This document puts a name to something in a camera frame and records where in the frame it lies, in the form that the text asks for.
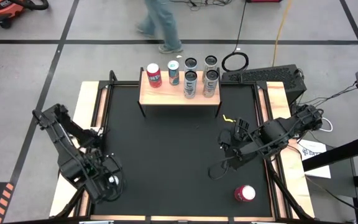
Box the yellow extension cord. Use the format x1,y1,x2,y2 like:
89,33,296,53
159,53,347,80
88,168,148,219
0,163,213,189
271,0,293,68

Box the wooden shelf black legs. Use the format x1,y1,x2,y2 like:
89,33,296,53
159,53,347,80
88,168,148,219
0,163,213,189
137,67,223,119

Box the black vacuum hose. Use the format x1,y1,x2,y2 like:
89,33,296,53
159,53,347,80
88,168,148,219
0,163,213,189
9,0,50,11

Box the person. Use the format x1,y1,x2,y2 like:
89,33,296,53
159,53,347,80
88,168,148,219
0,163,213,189
134,0,185,55

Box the teal can silver lid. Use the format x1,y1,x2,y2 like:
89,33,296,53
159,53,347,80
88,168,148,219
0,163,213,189
167,60,181,86

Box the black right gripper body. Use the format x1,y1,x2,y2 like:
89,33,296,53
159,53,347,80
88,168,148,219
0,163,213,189
221,136,262,170

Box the black perforated computer case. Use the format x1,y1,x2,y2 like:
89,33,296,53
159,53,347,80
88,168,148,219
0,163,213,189
221,63,307,105

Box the white printed paper sheet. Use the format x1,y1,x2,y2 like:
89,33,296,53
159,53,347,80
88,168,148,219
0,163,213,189
296,139,332,179

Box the red lettered soda can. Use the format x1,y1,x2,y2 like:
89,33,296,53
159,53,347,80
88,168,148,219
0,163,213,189
146,63,163,88

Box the black metal beam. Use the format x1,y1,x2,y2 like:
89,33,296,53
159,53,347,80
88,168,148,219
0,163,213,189
301,135,358,172

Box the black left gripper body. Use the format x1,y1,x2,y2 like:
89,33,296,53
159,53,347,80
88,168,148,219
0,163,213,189
59,151,109,204

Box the white cable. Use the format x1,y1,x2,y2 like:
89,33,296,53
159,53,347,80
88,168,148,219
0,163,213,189
320,117,334,133

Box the black cable tangle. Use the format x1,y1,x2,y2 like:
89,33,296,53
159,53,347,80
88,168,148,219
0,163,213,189
171,0,233,12

